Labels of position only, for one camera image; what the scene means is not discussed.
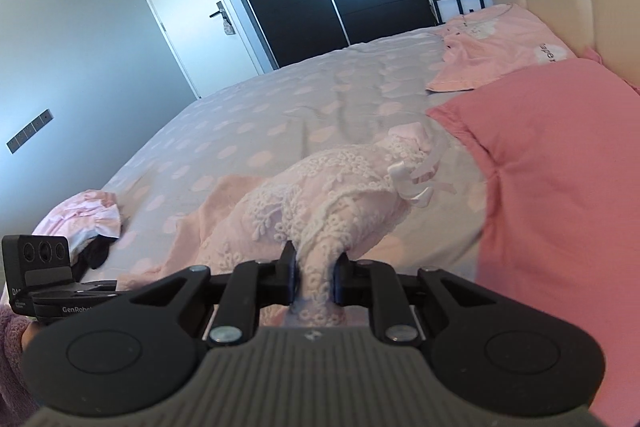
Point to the light pink printed pillow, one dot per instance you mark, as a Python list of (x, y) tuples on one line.
[(500, 52)]

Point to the black white nightstand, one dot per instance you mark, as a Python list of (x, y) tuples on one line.
[(460, 4)]

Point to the person's left forearm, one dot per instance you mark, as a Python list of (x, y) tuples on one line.
[(10, 347)]

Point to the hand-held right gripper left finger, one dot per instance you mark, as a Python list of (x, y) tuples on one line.
[(290, 277)]

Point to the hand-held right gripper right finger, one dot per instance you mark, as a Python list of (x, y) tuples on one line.
[(340, 279)]

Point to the pink lace-trimmed dress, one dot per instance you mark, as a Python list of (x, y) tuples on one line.
[(325, 197)]

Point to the wall switch panel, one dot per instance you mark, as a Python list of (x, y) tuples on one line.
[(29, 131)]

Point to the black garment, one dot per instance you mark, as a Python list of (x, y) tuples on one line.
[(97, 254)]

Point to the grey pink polka-dot bed cover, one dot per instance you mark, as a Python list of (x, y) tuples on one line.
[(250, 107)]

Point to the pink striped garment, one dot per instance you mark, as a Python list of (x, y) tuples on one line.
[(75, 212)]

